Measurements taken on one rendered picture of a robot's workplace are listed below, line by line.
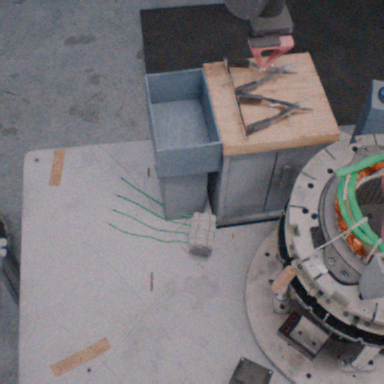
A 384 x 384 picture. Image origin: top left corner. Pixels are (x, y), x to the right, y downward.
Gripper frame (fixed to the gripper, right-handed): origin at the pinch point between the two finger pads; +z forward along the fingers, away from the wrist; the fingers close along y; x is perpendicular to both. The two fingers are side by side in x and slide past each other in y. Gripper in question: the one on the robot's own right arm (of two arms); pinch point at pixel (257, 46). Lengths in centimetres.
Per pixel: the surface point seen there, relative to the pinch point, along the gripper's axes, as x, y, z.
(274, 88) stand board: 3.5, 2.3, 8.7
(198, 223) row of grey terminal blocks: -10.9, 14.0, 33.3
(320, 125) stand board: 9.1, 11.5, 8.4
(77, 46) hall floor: -35, -120, 119
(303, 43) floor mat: 61, -105, 116
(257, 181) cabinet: -0.3, 12.8, 22.0
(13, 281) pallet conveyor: -53, 9, 63
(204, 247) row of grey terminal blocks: -10.7, 19.1, 33.6
